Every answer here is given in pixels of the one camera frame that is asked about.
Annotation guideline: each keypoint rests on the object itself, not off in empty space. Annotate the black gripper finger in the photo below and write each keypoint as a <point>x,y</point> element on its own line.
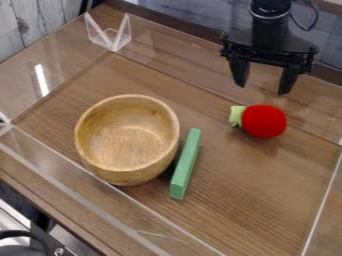
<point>240,67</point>
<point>288,80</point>

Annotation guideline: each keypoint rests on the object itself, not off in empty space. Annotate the red plush strawberry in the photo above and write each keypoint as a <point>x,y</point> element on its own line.
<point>263,121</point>

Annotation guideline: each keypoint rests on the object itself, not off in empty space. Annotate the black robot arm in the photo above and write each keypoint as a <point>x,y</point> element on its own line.
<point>271,16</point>

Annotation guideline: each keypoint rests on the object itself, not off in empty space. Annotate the wooden bowl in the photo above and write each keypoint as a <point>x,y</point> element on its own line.
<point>128,138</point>

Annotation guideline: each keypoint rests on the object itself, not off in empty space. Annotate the clear acrylic tray wall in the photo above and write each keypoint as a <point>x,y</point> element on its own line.
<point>265,196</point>

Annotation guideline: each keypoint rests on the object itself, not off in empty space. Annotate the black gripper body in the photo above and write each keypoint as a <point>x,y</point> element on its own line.
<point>289,52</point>

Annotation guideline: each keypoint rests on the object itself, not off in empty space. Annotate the black clamp bracket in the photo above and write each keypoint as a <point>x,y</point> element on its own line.
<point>45,242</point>

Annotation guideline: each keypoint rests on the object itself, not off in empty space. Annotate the green rectangular block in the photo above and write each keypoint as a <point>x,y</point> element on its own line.
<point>186,163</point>

